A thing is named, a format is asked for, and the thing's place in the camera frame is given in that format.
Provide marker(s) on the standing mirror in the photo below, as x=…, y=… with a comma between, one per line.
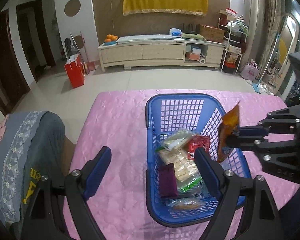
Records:
x=288, y=42

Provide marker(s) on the dark wooden door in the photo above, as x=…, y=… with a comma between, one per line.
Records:
x=43, y=35
x=5, y=62

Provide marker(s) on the white metal rack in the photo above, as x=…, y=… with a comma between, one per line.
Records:
x=233, y=50

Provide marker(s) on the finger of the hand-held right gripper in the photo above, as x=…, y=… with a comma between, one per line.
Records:
x=250, y=130
x=242, y=142

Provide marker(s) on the purple snack packet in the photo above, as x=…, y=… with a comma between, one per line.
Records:
x=168, y=181

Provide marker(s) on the grey cabinet mat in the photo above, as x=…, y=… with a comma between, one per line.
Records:
x=143, y=39

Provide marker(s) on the pink bag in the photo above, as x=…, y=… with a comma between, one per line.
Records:
x=250, y=70

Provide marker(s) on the blue mop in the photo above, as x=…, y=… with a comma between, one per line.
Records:
x=265, y=67

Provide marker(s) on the pile of oranges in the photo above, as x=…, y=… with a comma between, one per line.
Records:
x=111, y=38

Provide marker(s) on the pink cloth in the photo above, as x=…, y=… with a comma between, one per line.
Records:
x=0, y=130

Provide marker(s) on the long orange snack packet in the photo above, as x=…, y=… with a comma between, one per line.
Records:
x=230, y=122

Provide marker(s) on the green cushion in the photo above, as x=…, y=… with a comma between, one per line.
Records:
x=193, y=37

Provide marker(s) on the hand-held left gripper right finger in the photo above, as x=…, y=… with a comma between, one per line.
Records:
x=207, y=176

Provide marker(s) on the black router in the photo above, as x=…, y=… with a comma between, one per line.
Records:
x=189, y=28

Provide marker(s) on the red white box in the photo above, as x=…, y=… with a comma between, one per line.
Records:
x=228, y=14

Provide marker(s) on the brown cardboard box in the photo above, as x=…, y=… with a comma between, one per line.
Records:
x=211, y=33

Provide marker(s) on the green-edged cracker packet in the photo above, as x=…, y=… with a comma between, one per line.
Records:
x=181, y=167

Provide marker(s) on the red dustpan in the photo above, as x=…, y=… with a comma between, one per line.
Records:
x=90, y=68

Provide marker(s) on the pink tablecloth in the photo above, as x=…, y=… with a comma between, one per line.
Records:
x=120, y=130

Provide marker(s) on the paper towel roll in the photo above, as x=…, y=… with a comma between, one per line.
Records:
x=202, y=60

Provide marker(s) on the blue plastic basket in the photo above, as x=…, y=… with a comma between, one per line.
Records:
x=170, y=217

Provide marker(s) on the standing air conditioner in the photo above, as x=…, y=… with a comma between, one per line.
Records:
x=255, y=17

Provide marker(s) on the broom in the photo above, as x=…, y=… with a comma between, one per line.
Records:
x=83, y=52

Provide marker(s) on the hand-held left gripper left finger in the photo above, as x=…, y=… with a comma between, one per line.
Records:
x=97, y=173

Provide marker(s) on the beige TV cabinet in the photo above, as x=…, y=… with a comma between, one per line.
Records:
x=160, y=52

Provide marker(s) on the patterned curtain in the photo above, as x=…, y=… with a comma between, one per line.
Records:
x=273, y=25

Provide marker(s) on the blue tissue box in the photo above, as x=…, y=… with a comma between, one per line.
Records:
x=175, y=32

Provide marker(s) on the white cracker packet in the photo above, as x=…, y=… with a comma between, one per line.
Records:
x=177, y=140

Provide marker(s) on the red paper bag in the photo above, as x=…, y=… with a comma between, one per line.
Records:
x=75, y=72

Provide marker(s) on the blue fruit bowl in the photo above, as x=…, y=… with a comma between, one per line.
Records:
x=110, y=43

